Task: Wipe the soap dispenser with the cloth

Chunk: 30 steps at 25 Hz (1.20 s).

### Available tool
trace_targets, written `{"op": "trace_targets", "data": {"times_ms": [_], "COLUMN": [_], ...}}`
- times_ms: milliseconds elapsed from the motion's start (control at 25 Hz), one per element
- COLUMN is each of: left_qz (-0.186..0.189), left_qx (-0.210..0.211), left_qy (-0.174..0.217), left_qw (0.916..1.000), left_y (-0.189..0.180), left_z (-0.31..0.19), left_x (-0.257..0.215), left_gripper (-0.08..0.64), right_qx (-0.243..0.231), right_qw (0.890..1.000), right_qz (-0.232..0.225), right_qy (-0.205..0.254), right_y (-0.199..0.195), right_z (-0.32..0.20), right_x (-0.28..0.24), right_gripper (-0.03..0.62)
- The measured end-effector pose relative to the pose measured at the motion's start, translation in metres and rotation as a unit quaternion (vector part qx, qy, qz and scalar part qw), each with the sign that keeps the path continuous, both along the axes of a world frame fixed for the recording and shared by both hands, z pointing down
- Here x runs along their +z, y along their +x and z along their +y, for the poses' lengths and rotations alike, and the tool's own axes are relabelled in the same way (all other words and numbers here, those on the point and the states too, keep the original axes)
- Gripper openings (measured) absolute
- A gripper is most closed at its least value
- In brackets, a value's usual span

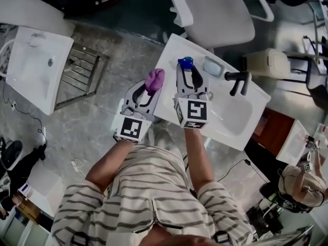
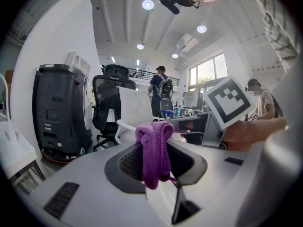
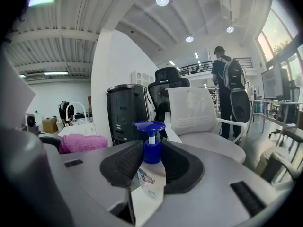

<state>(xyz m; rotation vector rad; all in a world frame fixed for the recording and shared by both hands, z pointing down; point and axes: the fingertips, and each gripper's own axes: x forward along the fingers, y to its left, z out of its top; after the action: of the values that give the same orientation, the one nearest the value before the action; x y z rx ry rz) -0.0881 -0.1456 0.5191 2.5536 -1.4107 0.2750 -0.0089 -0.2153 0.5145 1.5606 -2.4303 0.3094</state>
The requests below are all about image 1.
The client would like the white desk with metal legs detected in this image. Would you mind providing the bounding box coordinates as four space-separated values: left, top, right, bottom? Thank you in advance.
302 0 328 74

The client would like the beige trash bin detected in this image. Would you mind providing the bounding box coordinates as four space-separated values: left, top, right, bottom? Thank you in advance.
242 47 291 81

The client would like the metal floor grate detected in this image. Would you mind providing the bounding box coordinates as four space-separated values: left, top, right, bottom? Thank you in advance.
54 46 111 112

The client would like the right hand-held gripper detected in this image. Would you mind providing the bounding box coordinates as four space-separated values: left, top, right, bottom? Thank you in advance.
173 62 213 130

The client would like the person's right forearm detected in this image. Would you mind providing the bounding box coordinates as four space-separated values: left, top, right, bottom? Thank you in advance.
183 127 215 193

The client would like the large white ceramic sink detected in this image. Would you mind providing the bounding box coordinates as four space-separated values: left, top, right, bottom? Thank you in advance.
153 33 272 152

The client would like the brown wooden cabinet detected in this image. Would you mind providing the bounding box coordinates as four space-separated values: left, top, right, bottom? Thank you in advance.
251 107 296 156

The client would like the white table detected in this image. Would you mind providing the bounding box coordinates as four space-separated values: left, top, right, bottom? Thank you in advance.
15 160 65 217

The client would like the black harness buckle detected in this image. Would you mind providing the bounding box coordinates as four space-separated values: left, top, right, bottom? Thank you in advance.
71 231 96 246
212 230 233 243

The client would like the translucent grey soap dish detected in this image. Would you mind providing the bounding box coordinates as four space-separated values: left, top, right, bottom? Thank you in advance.
202 55 226 78

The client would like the black floor cable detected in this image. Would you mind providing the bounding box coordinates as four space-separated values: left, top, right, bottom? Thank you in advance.
2 85 48 145

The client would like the black faucet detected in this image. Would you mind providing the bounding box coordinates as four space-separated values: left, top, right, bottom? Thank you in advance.
224 70 251 97

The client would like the person's left forearm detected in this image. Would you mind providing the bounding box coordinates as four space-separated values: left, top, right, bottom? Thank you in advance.
85 136 134 194

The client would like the purple cloth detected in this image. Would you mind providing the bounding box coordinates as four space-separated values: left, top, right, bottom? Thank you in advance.
145 68 166 96

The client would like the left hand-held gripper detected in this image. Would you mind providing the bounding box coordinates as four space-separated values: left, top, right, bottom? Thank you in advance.
113 80 163 145

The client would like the striped beige shirt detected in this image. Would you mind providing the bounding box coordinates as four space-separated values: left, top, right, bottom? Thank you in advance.
50 128 255 246

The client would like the white sink with metal drain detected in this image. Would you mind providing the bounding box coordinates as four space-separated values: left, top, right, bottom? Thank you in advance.
5 26 75 116

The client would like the white charger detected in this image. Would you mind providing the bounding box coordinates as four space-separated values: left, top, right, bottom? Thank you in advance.
71 158 86 175

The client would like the black dining chair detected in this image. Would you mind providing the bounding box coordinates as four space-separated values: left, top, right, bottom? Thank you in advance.
286 34 328 111

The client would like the white office chair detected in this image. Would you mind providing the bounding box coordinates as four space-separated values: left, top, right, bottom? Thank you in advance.
165 0 275 50

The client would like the black cable with adaptor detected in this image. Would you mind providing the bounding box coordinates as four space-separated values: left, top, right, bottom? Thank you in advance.
217 158 271 183

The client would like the small white sink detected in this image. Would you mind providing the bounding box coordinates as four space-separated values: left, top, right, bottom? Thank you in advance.
275 119 308 167

